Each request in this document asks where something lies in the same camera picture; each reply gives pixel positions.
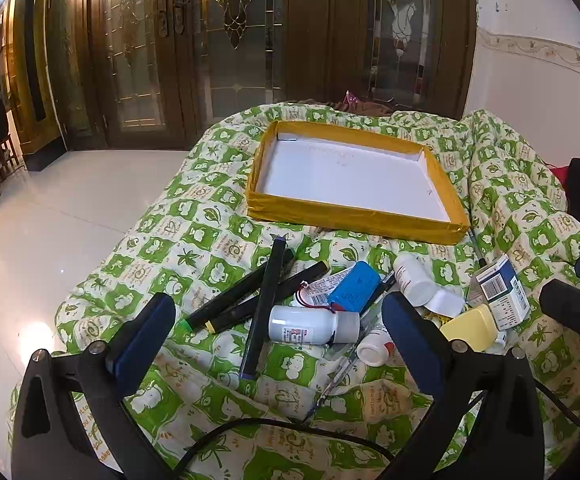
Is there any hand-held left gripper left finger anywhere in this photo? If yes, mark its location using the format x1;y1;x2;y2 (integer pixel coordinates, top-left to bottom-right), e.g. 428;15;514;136
11;292;191;480

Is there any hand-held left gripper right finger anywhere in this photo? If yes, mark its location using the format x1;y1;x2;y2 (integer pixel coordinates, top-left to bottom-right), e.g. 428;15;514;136
381;291;559;480

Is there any small white pill bottle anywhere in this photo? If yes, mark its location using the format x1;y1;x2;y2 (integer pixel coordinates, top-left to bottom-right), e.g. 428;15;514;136
356;322;396;367

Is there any small white box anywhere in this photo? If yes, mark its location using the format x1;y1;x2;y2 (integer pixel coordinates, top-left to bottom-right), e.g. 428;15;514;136
422;291;466;318

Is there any pale yellow plastic case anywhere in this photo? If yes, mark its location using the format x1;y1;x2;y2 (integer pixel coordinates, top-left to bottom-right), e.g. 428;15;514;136
440;305;508;353

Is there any white spray bottle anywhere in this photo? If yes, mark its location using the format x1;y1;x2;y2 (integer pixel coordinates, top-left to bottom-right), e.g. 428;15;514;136
392;252;437;308

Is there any blue and white medicine box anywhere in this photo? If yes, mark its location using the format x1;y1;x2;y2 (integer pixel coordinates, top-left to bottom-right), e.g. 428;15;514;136
468;254;530;332

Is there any blue battery pack with wires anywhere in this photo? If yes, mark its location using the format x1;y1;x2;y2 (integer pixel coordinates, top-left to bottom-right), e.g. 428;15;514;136
295;261;382;313

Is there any clear plastic pen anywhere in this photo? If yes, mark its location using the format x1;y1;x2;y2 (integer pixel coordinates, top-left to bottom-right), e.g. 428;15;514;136
306;310;371;418

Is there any black marker with green end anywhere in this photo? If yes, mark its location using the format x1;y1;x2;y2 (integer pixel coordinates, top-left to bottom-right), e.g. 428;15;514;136
179;249;297;332

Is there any white bottle with translucent cap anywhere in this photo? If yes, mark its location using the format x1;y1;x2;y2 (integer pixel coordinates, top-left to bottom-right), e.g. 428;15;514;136
268;305;361;346

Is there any black marker with yellow end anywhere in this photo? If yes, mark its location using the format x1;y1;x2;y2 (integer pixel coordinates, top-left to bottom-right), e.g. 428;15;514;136
204;261;331;335

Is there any black marker with purple end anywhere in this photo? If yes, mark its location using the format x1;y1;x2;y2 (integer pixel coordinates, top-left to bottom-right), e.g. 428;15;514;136
239;236;289;381

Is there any yellow taped cardboard tray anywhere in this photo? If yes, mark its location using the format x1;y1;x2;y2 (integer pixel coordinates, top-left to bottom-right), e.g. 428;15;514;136
245;120;471;246

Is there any green and white printed quilt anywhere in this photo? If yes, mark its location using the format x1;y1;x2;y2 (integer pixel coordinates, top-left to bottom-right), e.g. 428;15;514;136
7;102;580;480

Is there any red cloth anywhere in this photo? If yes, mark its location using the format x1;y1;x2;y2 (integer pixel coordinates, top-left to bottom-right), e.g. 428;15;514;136
545;162;571;187

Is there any white ointment tube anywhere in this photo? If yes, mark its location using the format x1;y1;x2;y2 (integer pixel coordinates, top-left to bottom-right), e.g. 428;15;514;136
295;266;358;308

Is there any thin dark pen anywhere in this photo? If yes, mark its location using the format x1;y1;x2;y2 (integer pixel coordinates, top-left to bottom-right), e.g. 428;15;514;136
467;227;488;268

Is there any brown cloth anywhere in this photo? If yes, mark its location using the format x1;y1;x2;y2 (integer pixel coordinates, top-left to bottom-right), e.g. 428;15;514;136
290;97;396;117

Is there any wooden glass-panel door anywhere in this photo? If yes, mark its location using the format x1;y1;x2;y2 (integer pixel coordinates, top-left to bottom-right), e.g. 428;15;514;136
45;0;478;151

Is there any black cable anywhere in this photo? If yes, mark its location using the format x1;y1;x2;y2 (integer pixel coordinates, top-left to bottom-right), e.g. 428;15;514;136
532;377;580;431
172;417;396;480

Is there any golden wooden door frame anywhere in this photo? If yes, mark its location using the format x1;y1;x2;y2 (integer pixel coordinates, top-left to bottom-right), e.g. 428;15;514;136
2;0;66;171

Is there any brass door handle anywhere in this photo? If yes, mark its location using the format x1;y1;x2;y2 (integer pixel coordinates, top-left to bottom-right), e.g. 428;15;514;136
155;0;171;41
172;0;191;36

